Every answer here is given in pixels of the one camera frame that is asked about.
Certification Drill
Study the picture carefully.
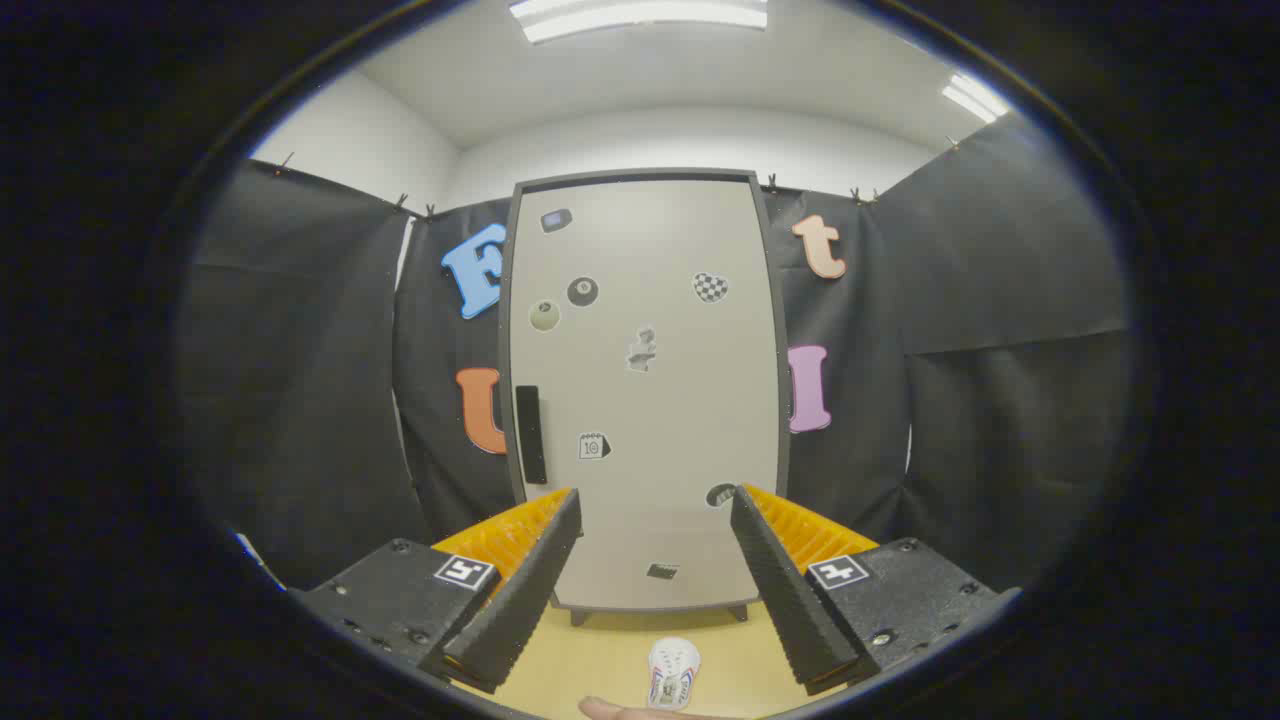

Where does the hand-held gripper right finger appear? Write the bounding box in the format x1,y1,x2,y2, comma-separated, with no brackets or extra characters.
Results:
730,484,1023,698

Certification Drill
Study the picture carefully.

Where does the black backdrop cloth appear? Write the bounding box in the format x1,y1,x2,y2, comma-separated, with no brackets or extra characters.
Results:
180,110,1136,591

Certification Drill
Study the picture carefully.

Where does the black door handle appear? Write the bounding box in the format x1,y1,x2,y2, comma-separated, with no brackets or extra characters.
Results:
515,385,549,486

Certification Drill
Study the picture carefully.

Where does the white shoe with striped side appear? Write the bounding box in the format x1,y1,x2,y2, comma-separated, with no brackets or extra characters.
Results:
647,637,702,711

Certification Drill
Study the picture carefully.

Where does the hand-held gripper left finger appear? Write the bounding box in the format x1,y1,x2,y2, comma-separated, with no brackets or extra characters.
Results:
290,487,584,696

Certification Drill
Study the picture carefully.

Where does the dark grey shoe cabinet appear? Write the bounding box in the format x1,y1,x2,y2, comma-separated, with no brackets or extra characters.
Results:
497,168,793,626

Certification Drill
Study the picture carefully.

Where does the long ceiling light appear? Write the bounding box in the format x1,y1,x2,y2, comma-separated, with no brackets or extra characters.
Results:
508,0,769,44

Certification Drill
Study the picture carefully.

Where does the small ceiling light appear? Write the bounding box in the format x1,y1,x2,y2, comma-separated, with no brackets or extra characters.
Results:
940,72,1011,124

